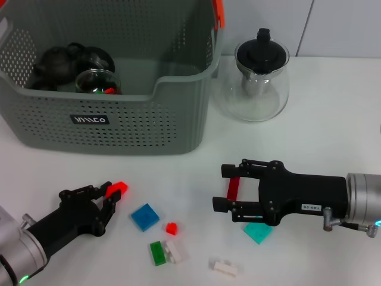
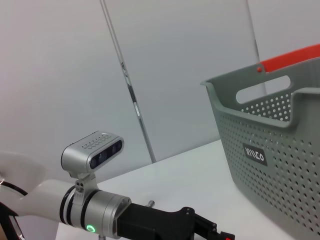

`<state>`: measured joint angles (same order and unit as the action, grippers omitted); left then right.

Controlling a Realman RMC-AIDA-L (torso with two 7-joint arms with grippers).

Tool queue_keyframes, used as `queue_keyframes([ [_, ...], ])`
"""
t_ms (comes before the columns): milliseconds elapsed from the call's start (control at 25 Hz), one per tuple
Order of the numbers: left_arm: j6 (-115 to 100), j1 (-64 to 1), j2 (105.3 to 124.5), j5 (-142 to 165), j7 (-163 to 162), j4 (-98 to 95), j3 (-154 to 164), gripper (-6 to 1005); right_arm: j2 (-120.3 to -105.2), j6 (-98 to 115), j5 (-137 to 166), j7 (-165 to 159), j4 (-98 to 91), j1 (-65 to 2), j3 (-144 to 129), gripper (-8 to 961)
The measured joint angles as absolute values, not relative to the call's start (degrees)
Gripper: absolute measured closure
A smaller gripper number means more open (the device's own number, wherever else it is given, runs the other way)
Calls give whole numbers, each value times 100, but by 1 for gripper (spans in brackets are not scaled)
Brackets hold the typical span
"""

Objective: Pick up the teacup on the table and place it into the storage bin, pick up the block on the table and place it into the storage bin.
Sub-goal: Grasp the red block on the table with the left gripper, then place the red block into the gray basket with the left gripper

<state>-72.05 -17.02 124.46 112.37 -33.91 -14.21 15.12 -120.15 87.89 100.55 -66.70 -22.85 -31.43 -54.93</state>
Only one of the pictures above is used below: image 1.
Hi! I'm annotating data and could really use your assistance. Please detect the dark red long brick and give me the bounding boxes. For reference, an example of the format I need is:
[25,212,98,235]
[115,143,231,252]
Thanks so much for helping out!
[226,177,241,201]

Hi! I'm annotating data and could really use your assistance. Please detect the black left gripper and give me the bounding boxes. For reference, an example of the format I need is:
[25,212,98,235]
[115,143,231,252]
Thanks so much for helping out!
[26,181,123,259]

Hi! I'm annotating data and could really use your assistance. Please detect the right gripper cable with connector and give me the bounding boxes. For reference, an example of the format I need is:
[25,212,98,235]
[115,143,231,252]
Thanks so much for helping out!
[323,206,378,238]

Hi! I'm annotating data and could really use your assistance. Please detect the orange bin handle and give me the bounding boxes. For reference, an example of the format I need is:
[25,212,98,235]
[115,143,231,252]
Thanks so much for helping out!
[211,0,226,30]

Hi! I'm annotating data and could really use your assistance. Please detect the glass teacup black holder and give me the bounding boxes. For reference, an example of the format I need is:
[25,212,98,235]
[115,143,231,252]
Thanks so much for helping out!
[67,41,116,75]
[74,68,122,95]

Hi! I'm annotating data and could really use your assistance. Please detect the bright red curved brick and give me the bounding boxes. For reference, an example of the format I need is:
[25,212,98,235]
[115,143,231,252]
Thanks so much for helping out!
[104,181,129,199]

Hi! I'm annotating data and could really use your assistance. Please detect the blue square brick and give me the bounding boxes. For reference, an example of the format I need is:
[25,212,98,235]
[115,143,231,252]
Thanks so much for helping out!
[130,203,161,232]

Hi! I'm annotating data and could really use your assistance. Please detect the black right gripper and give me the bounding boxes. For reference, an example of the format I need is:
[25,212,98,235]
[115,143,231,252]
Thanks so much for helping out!
[212,158,349,227]

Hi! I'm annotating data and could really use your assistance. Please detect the glass teapot black lid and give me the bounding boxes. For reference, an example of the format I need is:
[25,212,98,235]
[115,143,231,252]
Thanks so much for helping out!
[221,27,291,122]

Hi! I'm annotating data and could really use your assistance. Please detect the dark clay teapot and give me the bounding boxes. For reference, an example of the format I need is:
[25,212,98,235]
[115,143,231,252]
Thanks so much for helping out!
[29,46,75,92]

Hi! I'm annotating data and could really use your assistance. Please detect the teal square brick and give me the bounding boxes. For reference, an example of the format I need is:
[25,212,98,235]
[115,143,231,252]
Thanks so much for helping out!
[243,222,273,245]

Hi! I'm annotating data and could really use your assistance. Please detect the white two-stud brick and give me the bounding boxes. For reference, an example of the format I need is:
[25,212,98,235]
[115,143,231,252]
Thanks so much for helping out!
[210,258,242,278]
[163,240,189,265]

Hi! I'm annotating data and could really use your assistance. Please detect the grey-green perforated storage bin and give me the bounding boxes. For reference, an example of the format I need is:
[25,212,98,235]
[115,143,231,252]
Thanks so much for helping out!
[0,0,226,156]

